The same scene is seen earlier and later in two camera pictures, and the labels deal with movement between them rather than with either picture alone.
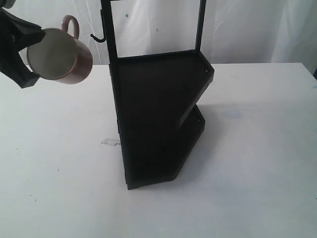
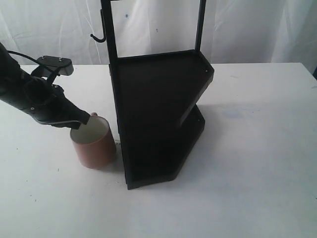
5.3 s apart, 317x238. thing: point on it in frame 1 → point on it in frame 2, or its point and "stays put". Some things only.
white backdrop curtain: x=236 y=31 stays put
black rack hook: x=98 y=40 stays put
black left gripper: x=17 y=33 → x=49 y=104
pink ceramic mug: x=60 y=57 → x=94 y=143
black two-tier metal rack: x=156 y=97 stays put
